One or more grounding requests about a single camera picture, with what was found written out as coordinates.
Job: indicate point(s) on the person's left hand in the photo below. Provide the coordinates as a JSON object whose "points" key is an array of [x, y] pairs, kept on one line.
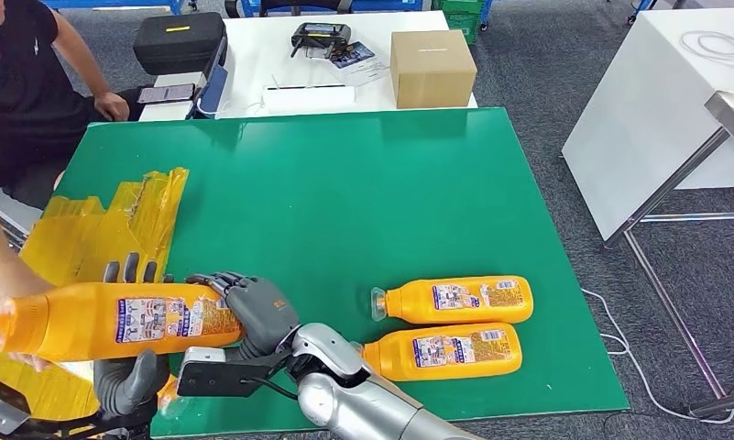
{"points": [[111, 108]]}

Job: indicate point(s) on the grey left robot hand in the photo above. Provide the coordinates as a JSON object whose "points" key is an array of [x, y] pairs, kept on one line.
{"points": [[123, 388]]}

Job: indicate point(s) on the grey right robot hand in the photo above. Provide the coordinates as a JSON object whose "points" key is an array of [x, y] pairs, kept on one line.
{"points": [[269, 316]]}

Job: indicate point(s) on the person's right hand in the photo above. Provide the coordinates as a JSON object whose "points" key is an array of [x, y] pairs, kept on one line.
{"points": [[29, 363]]}

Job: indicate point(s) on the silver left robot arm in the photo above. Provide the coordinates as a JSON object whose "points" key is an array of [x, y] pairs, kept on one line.
{"points": [[99, 428]]}

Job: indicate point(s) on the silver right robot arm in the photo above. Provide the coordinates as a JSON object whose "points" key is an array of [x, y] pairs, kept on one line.
{"points": [[342, 401]]}

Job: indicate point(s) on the person's right forearm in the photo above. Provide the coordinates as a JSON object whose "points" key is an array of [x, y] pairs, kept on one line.
{"points": [[2, 255]]}

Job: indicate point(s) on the person's left forearm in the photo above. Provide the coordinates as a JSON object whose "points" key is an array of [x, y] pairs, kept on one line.
{"points": [[81, 54]]}

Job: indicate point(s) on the smartphone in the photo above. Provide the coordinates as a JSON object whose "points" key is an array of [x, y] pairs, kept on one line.
{"points": [[166, 93]]}

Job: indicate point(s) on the black carrying case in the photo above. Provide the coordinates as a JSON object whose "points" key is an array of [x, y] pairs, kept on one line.
{"points": [[178, 45]]}

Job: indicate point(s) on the person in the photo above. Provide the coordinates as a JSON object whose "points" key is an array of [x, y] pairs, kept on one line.
{"points": [[20, 79]]}

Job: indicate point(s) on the blue metal shelf rack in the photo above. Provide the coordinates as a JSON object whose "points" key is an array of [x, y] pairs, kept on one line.
{"points": [[136, 3], [385, 3]]}

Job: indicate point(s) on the yellow plastic sheet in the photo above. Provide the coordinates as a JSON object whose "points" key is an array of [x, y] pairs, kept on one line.
{"points": [[75, 243]]}

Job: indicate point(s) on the grey chair seat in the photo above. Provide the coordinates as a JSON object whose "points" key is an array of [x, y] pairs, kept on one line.
{"points": [[8, 209]]}

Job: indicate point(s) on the white table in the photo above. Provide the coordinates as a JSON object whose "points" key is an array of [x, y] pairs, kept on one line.
{"points": [[257, 54], [636, 118]]}

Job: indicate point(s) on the long white box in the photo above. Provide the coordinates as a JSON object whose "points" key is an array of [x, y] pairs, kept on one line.
{"points": [[309, 100]]}

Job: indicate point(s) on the black office chair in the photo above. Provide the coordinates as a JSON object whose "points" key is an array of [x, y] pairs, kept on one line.
{"points": [[300, 5]]}

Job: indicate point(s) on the black remote controller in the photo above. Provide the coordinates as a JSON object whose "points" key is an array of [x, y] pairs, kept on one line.
{"points": [[321, 36]]}

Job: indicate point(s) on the printed booklet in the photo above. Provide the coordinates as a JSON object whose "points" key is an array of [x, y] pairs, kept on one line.
{"points": [[354, 56]]}

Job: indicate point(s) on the brown cardboard box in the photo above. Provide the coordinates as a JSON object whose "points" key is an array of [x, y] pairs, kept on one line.
{"points": [[433, 73]]}

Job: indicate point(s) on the green plastic crate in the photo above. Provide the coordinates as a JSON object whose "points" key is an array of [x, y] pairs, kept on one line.
{"points": [[462, 29], [460, 5]]}

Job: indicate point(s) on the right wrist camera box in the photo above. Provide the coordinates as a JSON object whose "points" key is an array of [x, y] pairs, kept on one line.
{"points": [[221, 379]]}

